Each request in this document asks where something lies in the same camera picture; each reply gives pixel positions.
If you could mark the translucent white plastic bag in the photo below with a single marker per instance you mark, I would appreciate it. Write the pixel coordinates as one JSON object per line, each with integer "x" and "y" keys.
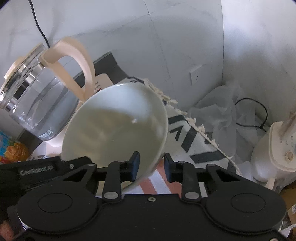
{"x": 217, "y": 109}

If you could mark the white ceramic bowl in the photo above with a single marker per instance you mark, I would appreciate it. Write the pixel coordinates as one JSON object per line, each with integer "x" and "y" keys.
{"x": 111, "y": 125}

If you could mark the white wall outlet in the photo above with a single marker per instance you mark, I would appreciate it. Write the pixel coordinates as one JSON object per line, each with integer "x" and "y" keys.
{"x": 196, "y": 74}

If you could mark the brown cardboard box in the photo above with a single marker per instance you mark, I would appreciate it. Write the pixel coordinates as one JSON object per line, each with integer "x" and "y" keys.
{"x": 289, "y": 197}

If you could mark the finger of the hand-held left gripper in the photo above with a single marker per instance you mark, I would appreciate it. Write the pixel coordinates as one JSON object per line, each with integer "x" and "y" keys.
{"x": 77, "y": 163}

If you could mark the person's left hand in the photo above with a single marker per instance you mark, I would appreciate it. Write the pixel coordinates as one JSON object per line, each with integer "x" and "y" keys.
{"x": 5, "y": 231}

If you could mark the cream white appliance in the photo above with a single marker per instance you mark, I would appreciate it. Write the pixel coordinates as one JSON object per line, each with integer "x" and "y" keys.
{"x": 277, "y": 148}

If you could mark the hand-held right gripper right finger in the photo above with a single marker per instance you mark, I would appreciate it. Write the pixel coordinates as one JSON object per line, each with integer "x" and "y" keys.
{"x": 167, "y": 170}

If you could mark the orange soda bottle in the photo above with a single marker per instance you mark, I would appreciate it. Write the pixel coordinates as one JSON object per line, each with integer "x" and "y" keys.
{"x": 13, "y": 150}

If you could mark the white patterned table mat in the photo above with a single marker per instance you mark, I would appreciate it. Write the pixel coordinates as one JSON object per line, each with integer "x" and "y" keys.
{"x": 196, "y": 146}

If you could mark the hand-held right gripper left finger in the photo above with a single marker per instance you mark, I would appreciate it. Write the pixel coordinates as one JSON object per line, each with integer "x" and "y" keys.
{"x": 134, "y": 166}

